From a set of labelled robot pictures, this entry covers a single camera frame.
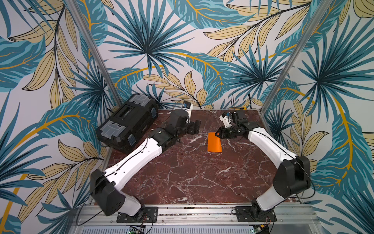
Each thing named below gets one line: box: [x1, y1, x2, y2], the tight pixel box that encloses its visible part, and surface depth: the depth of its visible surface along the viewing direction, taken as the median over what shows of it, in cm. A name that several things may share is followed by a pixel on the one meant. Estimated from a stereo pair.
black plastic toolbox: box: [96, 93, 159, 155], surface depth 92 cm
